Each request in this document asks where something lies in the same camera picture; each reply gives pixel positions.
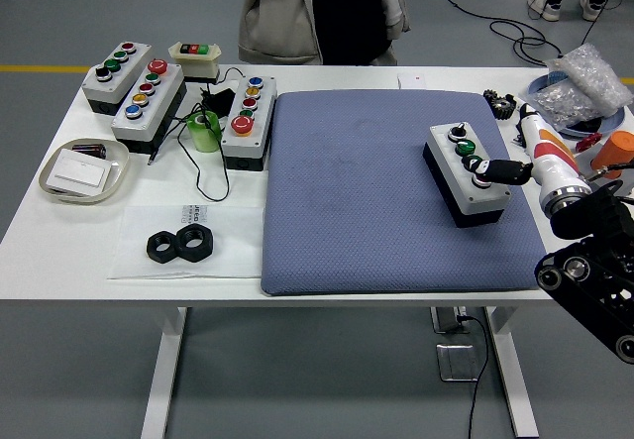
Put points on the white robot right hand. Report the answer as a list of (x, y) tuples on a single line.
[(550, 161)]

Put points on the four-button control box with selector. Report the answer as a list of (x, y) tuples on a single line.
[(446, 146)]

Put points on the five-button box with emergency stop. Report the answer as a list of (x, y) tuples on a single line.
[(265, 102), (163, 92)]

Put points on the small red part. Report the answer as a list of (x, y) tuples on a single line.
[(589, 141)]

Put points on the clear bag of metal parts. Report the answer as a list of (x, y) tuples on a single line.
[(555, 99)]

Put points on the orange cylinder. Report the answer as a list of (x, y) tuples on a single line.
[(616, 151)]

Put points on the black gear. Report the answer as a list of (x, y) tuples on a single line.
[(504, 107)]

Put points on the bubble wrap bag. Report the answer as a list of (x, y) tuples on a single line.
[(589, 72)]

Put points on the blue-grey padded mat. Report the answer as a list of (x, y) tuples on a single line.
[(356, 201)]

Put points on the metal floor socket box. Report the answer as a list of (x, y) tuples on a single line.
[(453, 362)]

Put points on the white table leg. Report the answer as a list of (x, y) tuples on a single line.
[(515, 384), (161, 384)]

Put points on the clear printed plastic bag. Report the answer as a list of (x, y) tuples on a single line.
[(233, 246)]

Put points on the black power adapter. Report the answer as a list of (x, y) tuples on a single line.
[(220, 99)]

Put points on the green tape roll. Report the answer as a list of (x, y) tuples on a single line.
[(205, 137)]

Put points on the black hex nut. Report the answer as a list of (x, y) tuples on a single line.
[(195, 256), (153, 252)]

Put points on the cream shallow tray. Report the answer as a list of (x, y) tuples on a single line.
[(115, 171)]

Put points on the dark battery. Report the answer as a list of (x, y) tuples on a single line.
[(91, 150)]

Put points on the cream switch box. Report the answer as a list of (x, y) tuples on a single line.
[(198, 65)]

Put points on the white switch plate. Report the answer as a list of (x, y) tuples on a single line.
[(79, 171)]

